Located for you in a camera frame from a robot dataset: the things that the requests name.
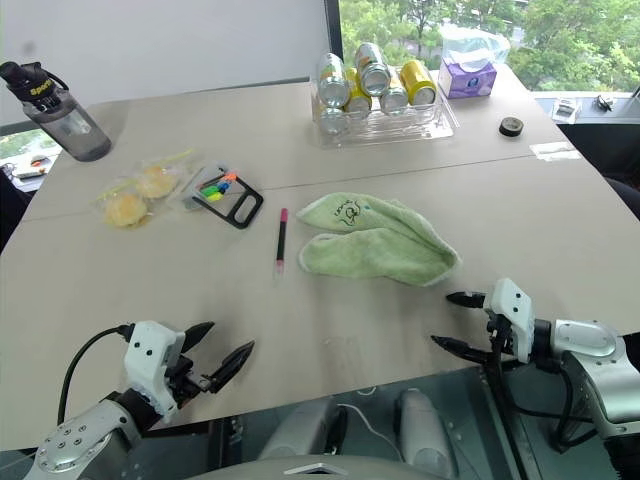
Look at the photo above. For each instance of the dark window frame post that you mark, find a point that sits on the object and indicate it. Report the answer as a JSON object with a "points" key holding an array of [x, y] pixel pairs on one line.
{"points": [[333, 27]]}

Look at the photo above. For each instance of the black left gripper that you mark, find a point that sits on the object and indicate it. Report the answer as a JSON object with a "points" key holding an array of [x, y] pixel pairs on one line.
{"points": [[182, 382]]}

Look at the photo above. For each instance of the grey rounded robot leg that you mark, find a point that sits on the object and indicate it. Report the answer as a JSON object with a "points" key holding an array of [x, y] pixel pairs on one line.
{"points": [[300, 430], [425, 430]]}

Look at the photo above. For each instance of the silver orange drink can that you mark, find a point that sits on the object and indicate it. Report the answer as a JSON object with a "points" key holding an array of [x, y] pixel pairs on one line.
{"points": [[332, 80]]}

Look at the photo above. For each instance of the white packet on sill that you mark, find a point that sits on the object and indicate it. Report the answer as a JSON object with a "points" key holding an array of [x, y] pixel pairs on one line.
{"points": [[566, 108]]}

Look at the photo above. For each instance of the large yellow drink can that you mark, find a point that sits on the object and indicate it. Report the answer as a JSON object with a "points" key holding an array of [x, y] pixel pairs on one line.
{"points": [[420, 82]]}

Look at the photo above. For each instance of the clear plastic zip bag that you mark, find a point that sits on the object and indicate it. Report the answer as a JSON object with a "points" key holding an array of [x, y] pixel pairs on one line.
{"points": [[165, 195]]}

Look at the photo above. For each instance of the grey sports water bottle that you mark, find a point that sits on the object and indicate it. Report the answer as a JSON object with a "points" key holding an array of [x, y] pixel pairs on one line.
{"points": [[70, 125]]}

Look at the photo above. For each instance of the yellow bread bun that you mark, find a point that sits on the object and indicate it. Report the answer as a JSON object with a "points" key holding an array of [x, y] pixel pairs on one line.
{"points": [[125, 211], [156, 182]]}

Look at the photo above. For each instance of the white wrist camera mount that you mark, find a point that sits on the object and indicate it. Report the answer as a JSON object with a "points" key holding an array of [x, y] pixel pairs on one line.
{"points": [[512, 312], [147, 355]]}

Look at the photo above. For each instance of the clear plastic can rack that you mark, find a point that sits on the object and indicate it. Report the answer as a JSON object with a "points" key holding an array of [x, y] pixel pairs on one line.
{"points": [[400, 130]]}

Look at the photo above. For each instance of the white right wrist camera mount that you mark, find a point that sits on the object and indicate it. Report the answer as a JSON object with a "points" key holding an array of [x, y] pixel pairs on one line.
{"points": [[512, 312]]}

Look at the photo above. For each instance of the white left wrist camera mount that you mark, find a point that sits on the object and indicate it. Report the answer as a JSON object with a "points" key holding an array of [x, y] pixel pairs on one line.
{"points": [[147, 355]]}

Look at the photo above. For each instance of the black tape roll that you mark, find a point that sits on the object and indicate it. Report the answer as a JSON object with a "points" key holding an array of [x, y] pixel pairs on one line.
{"points": [[510, 126]]}

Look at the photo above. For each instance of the light green towel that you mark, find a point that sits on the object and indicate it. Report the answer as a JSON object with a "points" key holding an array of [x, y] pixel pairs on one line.
{"points": [[380, 250]]}

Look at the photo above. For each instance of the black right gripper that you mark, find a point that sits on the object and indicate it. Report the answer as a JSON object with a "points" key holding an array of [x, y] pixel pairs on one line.
{"points": [[500, 337]]}

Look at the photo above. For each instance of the purple tissue box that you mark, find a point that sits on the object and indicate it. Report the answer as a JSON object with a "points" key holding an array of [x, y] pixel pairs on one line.
{"points": [[467, 80]]}

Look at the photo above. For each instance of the grey robot torso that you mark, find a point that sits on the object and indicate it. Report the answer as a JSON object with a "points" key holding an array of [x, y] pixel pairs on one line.
{"points": [[320, 470]]}

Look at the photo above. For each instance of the white clutter on sill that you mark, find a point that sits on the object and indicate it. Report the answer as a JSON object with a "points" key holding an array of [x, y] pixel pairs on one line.
{"points": [[30, 167]]}

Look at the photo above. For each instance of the black-framed marker case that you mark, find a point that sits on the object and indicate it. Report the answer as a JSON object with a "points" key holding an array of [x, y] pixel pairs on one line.
{"points": [[245, 206]]}

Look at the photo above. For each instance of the silver green drink can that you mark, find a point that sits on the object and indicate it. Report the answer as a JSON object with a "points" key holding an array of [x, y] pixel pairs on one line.
{"points": [[372, 67]]}

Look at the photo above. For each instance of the small black object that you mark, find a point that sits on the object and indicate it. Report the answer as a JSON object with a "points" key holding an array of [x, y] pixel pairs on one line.
{"points": [[604, 102]]}

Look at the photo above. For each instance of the pink black pen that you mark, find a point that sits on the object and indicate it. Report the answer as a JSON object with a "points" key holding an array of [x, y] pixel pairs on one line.
{"points": [[281, 240]]}

